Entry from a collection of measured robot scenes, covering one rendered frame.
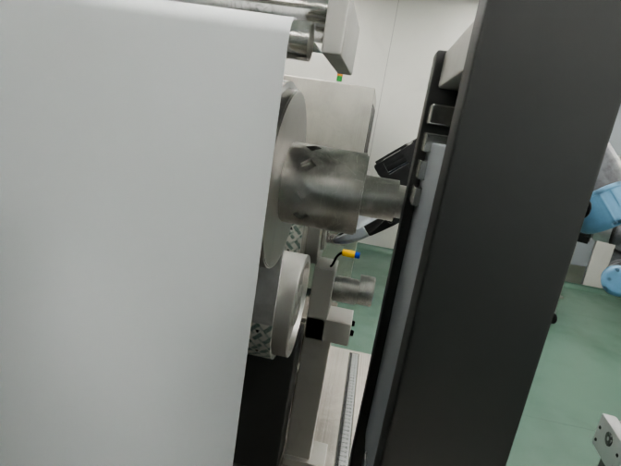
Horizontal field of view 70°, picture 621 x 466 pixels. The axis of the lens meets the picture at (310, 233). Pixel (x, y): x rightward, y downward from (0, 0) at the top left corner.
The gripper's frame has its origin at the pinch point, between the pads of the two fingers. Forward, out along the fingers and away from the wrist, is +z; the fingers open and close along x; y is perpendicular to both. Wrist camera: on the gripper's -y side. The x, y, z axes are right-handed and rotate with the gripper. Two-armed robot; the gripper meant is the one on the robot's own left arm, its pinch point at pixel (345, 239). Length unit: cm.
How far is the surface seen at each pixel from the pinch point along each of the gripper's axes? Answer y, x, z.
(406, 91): 31, -450, -52
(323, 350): -11.0, 5.6, 9.2
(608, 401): -203, -206, -49
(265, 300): 1.8, 18.7, 6.6
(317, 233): 3.5, 6.1, 1.5
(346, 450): -29.1, 0.5, 16.7
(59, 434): 3.9, 35.7, 17.8
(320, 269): -0.7, 6.3, 3.5
